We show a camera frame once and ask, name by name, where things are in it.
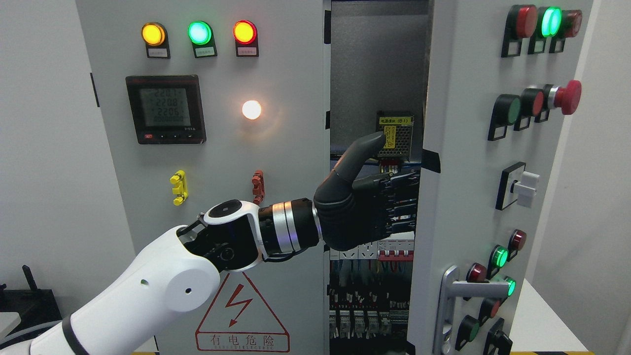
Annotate grey cabinet door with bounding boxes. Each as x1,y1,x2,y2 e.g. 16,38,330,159
408,0,594,355
76,0,331,355

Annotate white power socket modules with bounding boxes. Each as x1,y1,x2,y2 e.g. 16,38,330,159
329,242,378,261

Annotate white glowing indicator light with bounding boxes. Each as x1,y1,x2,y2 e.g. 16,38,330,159
242,100,262,120

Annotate metal mesh power supply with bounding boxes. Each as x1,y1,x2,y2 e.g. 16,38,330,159
376,110,415,160

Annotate red indicator light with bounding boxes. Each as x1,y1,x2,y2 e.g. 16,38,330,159
233,20,259,58

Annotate red electric hazard sticker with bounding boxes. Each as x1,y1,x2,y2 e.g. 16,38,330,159
195,273,290,353

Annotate black digital power meter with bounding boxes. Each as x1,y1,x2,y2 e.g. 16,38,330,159
125,74,207,144

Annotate green indicator light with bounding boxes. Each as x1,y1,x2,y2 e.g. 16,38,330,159
187,21,218,58

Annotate yellow indicator light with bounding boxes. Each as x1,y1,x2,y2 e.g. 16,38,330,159
140,22,171,59

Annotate red emergency stop button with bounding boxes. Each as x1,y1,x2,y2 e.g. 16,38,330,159
543,79,582,115

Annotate black box at left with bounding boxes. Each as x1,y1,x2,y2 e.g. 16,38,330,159
0,265,62,335

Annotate red handle circuit breaker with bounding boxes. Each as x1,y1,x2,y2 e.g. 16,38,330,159
377,232,415,261

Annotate silver door handle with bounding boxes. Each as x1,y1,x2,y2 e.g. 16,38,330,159
432,265,512,355

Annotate white selector switch right door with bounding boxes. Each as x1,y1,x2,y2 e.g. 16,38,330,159
495,161,539,211

